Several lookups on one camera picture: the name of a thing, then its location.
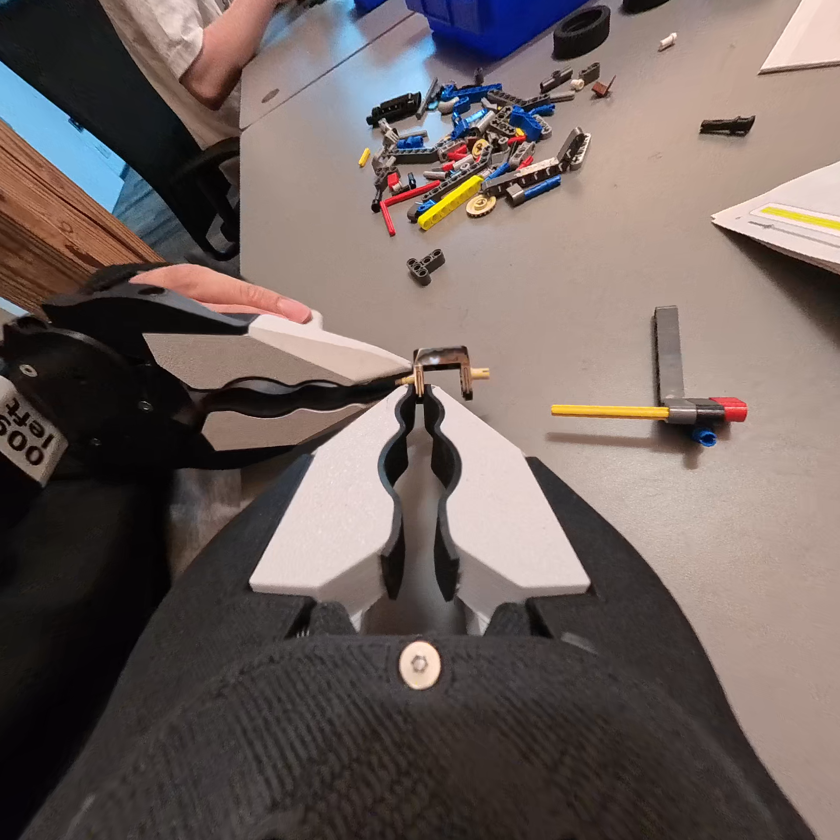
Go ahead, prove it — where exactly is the black office chair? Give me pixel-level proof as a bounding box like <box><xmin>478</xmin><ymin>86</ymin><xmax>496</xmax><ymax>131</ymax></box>
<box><xmin>0</xmin><ymin>0</ymin><xmax>244</xmax><ymax>260</ymax></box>

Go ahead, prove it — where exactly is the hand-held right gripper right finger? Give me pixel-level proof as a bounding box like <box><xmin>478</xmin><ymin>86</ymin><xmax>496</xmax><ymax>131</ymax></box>
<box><xmin>422</xmin><ymin>382</ymin><xmax>593</xmax><ymax>634</ymax></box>

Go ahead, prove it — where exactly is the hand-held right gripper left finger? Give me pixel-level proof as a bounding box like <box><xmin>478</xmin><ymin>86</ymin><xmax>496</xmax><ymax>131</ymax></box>
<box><xmin>248</xmin><ymin>382</ymin><xmax>421</xmax><ymax>636</ymax></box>

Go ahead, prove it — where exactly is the open instruction booklet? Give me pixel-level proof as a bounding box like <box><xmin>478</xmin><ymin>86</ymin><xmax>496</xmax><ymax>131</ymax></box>
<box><xmin>710</xmin><ymin>161</ymin><xmax>840</xmax><ymax>275</ymax></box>

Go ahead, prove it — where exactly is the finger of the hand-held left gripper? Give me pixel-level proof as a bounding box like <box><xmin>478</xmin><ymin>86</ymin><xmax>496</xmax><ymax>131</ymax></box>
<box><xmin>190</xmin><ymin>384</ymin><xmax>401</xmax><ymax>455</ymax></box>
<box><xmin>141</xmin><ymin>310</ymin><xmax>413</xmax><ymax>404</ymax></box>

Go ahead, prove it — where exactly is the grey T-shaped lego beam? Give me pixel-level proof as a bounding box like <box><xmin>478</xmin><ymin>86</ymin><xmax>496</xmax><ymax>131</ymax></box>
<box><xmin>406</xmin><ymin>249</ymin><xmax>446</xmax><ymax>287</ymax></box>

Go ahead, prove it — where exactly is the wooden cabinet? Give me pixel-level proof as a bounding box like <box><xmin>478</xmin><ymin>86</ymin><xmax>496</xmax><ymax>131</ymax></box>
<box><xmin>0</xmin><ymin>118</ymin><xmax>165</xmax><ymax>316</ymax></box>

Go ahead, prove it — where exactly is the black U-shaped lego piece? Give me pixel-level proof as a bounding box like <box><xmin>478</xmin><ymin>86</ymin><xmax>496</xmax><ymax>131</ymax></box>
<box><xmin>412</xmin><ymin>346</ymin><xmax>475</xmax><ymax>401</ymax></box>

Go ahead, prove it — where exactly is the closed instruction booklet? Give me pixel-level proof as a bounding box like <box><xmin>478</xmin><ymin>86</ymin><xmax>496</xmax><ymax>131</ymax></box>
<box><xmin>759</xmin><ymin>0</ymin><xmax>840</xmax><ymax>74</ymax></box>

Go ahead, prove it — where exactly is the person's black clothing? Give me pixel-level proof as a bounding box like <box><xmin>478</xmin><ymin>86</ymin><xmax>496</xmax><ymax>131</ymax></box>
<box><xmin>0</xmin><ymin>446</ymin><xmax>263</xmax><ymax>837</ymax></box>

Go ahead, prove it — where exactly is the pile of mixed lego pieces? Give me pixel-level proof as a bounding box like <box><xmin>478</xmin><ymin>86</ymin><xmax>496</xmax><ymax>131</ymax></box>
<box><xmin>357</xmin><ymin>69</ymin><xmax>592</xmax><ymax>237</ymax></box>

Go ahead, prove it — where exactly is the grey beam yellow axle assembly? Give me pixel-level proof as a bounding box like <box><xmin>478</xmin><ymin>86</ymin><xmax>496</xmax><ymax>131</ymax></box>
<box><xmin>550</xmin><ymin>305</ymin><xmax>749</xmax><ymax>448</ymax></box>

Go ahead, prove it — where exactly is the person's left hand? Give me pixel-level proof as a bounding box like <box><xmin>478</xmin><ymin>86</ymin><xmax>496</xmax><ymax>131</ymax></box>
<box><xmin>128</xmin><ymin>262</ymin><xmax>315</xmax><ymax>324</ymax></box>

